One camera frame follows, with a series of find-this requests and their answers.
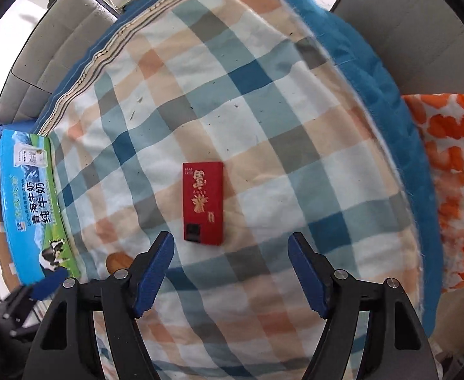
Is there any grey round cushion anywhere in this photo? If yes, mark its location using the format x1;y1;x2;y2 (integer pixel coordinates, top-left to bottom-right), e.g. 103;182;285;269
332;0;464;94

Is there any plaid checkered cloth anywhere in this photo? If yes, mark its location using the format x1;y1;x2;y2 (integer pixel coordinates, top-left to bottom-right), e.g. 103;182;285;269
37;0;442;379

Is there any milk carton cardboard box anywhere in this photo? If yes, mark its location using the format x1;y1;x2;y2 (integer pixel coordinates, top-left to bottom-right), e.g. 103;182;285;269
0;130;81;286

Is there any grey quilted sofa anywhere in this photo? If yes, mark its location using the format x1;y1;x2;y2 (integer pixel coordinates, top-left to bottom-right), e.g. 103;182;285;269
0;0;118;124

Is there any red rectangular box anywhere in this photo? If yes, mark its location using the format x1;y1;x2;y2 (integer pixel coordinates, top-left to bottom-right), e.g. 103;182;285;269
182;161;224;246

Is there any orange white patterned cloth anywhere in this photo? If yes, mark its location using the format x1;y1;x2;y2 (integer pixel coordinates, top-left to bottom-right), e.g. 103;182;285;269
404;93;464;292

